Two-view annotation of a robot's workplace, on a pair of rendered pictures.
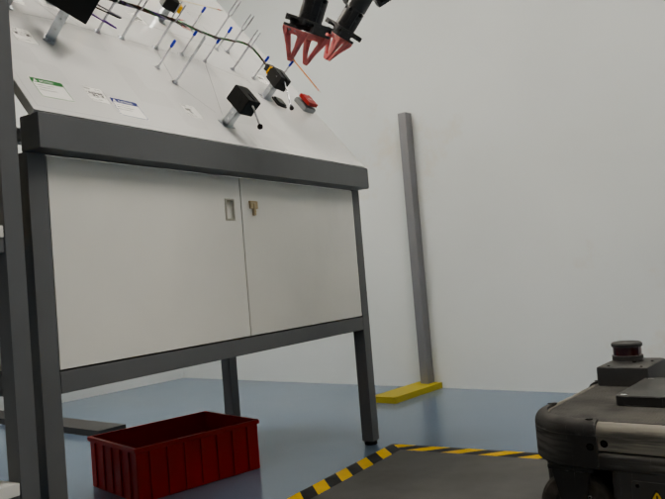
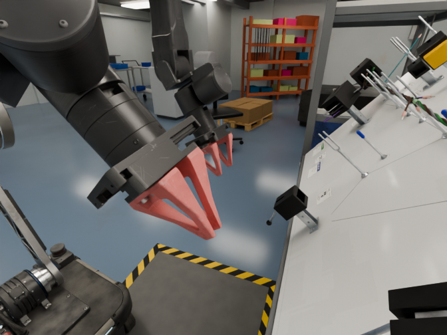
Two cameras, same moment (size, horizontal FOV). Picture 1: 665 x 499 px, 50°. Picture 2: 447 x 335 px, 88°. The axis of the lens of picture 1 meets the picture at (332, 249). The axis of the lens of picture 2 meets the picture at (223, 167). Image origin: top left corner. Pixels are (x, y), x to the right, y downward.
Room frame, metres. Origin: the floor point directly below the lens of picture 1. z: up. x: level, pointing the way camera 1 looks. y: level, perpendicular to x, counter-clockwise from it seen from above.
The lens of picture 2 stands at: (2.14, -0.05, 1.30)
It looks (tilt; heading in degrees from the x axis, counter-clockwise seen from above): 27 degrees down; 169
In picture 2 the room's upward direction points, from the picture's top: straight up
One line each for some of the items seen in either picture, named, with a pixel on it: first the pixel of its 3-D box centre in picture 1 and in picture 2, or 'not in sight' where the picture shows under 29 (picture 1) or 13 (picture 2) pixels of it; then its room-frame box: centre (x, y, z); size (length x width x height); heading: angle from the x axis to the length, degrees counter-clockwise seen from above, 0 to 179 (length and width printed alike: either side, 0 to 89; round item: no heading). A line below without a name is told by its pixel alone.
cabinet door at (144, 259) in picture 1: (160, 258); not in sight; (1.53, 0.37, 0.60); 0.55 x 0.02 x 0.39; 148
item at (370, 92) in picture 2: not in sight; (351, 96); (1.10, 0.80, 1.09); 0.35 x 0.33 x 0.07; 148
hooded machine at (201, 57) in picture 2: not in sight; (206, 76); (-4.82, 0.81, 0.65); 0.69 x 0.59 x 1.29; 141
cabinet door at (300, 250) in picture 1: (306, 254); not in sight; (1.99, 0.07, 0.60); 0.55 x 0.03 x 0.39; 148
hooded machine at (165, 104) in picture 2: not in sight; (173, 80); (-3.16, -0.10, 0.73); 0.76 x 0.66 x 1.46; 141
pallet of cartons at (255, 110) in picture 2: not in sight; (246, 112); (-2.36, 1.29, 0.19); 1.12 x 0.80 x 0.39; 141
